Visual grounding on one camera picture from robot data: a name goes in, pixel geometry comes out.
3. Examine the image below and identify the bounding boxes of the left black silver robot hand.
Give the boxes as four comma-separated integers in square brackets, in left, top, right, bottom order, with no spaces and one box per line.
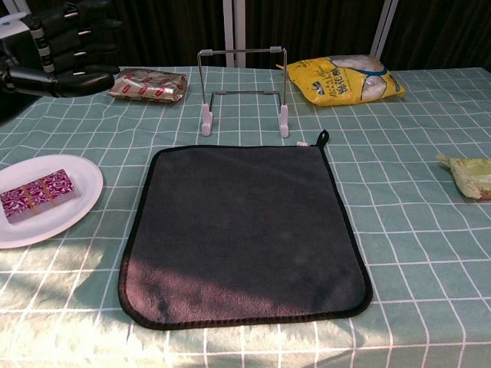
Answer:
[0,2,124,100]

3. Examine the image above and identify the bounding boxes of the dark cloth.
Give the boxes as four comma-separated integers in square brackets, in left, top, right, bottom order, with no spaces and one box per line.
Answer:
[117,129,374,330]

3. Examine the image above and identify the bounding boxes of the gold red snack packet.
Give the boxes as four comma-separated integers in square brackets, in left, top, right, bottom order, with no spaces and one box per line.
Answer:
[108,67,189,105]

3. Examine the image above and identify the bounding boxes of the white round plate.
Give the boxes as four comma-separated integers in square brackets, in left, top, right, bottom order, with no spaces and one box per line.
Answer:
[0,153,104,249]

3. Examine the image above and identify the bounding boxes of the pink patterned box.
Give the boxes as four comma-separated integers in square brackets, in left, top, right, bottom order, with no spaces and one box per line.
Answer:
[0,168,84,225]

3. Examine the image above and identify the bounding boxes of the dark pleated curtain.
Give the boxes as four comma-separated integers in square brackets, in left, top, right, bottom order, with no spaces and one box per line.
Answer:
[0,0,491,72]

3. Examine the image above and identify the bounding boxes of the yellow bag of white balls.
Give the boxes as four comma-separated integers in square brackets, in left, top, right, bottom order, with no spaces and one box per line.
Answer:
[285,54,407,107]

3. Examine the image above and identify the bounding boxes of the green checked tablecloth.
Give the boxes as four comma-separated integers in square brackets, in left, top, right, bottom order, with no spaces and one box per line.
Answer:
[0,67,491,368]

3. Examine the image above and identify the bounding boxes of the light green snack packet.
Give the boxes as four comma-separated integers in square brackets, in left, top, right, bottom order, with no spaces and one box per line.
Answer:
[436,152,491,202]

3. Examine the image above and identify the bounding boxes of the metal wire rack white feet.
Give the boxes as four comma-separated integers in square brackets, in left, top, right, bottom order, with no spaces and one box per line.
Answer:
[197,45,292,138]

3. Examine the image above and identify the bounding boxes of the white frame post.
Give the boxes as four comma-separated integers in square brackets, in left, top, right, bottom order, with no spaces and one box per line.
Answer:
[370,0,400,62]
[223,0,246,68]

